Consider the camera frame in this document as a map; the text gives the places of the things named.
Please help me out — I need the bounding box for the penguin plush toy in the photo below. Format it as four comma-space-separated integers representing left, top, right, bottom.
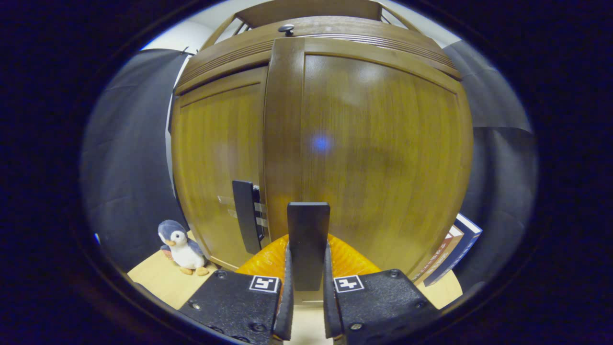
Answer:
158, 219, 210, 276

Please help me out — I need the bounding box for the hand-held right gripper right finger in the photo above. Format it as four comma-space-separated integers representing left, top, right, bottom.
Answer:
323, 233, 441, 345

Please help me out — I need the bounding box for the wooden cabinet drawer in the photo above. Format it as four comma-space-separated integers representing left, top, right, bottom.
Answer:
175, 16, 460, 94

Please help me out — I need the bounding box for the dark blue book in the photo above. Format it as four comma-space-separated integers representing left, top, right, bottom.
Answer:
424, 213, 483, 287

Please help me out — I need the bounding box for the wooden shoe cabinet door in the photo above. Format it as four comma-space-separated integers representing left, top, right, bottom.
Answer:
263, 37, 475, 307
171, 66, 269, 271

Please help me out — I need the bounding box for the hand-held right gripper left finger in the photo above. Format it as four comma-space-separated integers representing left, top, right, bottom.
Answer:
179, 233, 295, 345

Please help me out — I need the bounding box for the red book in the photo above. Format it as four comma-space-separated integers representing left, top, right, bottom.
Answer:
412, 225, 464, 283

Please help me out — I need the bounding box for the wooden double-door shoe cabinet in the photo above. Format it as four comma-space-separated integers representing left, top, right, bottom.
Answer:
170, 0, 475, 307

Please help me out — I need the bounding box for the black backdrop cloth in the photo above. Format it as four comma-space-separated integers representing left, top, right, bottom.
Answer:
79, 41, 539, 293

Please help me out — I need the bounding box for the black door handle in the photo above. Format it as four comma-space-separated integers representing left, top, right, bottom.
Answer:
232, 180, 265, 255
287, 202, 331, 292

